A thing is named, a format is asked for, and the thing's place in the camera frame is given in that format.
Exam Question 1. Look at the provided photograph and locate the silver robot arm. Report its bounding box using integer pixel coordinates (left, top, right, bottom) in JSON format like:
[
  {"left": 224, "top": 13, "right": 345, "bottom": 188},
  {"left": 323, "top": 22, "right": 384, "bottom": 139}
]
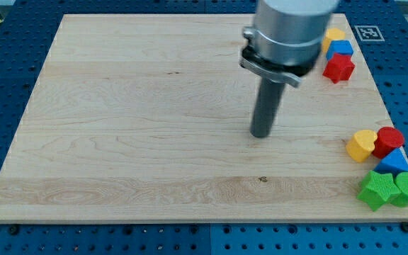
[{"left": 239, "top": 0, "right": 339, "bottom": 88}]

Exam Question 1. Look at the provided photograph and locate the light wooden board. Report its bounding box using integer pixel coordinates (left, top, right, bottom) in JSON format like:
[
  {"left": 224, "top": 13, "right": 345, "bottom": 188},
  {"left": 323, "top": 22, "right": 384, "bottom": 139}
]
[{"left": 0, "top": 14, "right": 408, "bottom": 224}]

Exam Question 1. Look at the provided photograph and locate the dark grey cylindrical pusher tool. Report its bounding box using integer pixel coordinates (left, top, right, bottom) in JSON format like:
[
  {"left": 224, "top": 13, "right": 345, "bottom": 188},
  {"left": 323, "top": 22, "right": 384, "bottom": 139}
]
[{"left": 250, "top": 78, "right": 285, "bottom": 138}]

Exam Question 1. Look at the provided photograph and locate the red star block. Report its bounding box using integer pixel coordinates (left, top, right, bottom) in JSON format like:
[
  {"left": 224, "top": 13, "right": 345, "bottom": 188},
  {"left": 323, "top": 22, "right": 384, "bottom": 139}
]
[{"left": 322, "top": 53, "right": 355, "bottom": 84}]

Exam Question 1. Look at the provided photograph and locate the yellow heart block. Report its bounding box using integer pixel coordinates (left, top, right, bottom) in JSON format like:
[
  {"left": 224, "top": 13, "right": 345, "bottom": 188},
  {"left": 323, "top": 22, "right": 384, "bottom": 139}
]
[{"left": 346, "top": 130, "right": 378, "bottom": 162}]

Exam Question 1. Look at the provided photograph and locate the yellow block top right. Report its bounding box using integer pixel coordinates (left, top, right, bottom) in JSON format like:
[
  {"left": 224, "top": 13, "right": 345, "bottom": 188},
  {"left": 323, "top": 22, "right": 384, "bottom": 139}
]
[{"left": 322, "top": 28, "right": 346, "bottom": 53}]

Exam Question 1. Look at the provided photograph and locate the blue block top right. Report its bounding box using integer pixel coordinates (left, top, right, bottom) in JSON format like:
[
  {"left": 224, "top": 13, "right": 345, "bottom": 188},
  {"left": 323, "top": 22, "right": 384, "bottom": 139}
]
[{"left": 326, "top": 40, "right": 353, "bottom": 60}]

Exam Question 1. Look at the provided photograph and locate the red cylinder block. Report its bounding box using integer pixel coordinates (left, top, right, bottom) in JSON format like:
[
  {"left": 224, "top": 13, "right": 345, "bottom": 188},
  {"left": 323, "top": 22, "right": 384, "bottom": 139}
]
[{"left": 372, "top": 127, "right": 405, "bottom": 159}]

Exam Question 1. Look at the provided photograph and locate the green star block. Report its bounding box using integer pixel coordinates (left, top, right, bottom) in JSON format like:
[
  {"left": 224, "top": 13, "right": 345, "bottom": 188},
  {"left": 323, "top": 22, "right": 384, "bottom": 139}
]
[{"left": 356, "top": 171, "right": 402, "bottom": 212}]

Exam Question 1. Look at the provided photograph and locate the white fiducial marker tag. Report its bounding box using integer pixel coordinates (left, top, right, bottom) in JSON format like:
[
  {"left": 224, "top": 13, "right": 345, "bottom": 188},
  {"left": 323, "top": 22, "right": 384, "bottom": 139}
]
[{"left": 354, "top": 25, "right": 385, "bottom": 42}]

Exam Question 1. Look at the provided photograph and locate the blue triangle block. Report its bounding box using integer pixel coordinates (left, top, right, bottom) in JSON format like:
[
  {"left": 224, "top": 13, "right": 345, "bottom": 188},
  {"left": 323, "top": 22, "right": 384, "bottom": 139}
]
[{"left": 374, "top": 148, "right": 408, "bottom": 176}]

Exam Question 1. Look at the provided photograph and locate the green cylinder block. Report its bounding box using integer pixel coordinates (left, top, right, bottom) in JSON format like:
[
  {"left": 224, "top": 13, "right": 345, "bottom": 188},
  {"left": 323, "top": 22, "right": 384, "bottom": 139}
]
[{"left": 390, "top": 172, "right": 408, "bottom": 208}]

